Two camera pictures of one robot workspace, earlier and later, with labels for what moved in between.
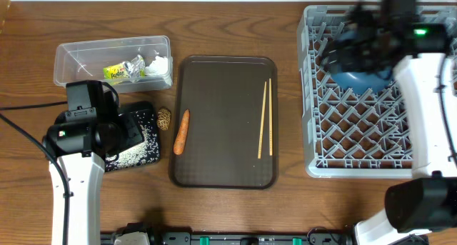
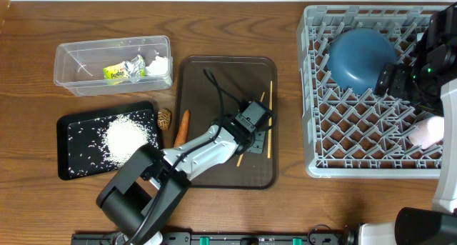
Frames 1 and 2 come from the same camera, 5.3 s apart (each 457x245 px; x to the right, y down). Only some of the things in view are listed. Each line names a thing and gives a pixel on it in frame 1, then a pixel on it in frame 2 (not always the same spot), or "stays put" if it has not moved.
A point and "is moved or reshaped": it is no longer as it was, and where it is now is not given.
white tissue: [158, 67] stays put
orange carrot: [179, 144] stays put
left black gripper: [134, 123] -> [260, 149]
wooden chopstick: [263, 118] is moved or reshaped
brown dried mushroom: [163, 118] stays put
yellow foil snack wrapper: [133, 69] stays put
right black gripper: [342, 51] -> [400, 74]
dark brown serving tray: [224, 96] stays put
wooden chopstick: [270, 118] stays put
